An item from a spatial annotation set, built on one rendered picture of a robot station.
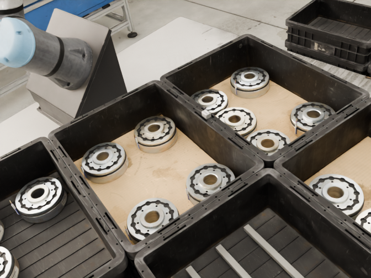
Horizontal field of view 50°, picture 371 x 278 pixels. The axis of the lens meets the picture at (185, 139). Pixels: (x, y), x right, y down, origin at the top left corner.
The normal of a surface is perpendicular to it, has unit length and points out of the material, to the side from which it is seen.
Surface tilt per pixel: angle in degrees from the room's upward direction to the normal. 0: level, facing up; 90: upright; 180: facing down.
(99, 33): 44
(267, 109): 0
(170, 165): 0
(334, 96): 90
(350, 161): 0
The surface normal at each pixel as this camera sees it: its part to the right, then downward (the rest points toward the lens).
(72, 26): -0.57, -0.13
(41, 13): 0.71, 0.40
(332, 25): -0.14, -0.72
